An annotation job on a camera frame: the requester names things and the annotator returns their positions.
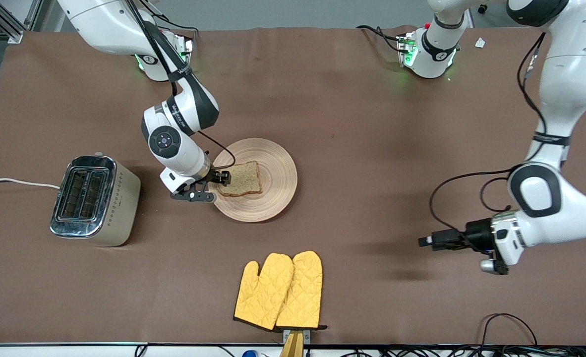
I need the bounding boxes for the grey metal bracket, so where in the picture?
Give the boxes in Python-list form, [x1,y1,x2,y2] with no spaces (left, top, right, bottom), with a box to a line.
[282,328,312,344]

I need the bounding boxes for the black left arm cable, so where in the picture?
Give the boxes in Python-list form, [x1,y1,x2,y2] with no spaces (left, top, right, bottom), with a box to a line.
[429,32,554,243]

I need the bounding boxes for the black right base cable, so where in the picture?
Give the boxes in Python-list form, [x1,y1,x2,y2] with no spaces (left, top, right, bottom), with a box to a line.
[149,7,198,38]

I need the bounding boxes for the black left base cable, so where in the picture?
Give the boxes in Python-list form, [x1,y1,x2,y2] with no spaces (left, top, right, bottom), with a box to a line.
[356,25,404,53]

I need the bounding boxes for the slice of bread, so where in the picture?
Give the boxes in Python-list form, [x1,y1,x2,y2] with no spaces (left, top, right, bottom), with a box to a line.
[217,161,262,197]

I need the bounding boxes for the brown table cover sheet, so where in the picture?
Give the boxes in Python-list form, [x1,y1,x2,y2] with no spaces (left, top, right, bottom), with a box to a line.
[0,25,586,346]

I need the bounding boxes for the aluminium frame profile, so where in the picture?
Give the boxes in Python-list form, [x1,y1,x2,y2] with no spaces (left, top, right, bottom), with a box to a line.
[0,0,43,44]

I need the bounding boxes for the white toaster power cord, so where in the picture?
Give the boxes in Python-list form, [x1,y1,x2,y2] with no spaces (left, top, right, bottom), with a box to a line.
[0,178,61,190]

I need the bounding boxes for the black base cable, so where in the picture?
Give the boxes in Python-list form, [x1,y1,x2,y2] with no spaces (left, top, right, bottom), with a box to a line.
[356,25,404,53]
[149,7,198,38]

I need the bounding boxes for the black cable bundle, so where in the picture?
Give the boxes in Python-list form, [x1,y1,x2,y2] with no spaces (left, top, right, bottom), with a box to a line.
[305,345,586,357]

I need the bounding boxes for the round light wooden plate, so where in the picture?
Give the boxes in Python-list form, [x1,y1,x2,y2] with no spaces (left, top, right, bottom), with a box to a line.
[208,138,298,223]

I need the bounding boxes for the silver two-slot toaster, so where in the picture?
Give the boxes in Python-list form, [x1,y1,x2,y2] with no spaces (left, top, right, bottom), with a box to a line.
[50,152,141,247]

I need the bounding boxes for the yellow quilted oven mitt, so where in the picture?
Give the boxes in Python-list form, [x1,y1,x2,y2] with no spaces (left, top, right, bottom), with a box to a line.
[233,253,294,332]
[275,250,328,331]

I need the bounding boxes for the looped black cable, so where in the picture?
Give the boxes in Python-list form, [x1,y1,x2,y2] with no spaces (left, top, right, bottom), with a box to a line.
[479,313,539,348]

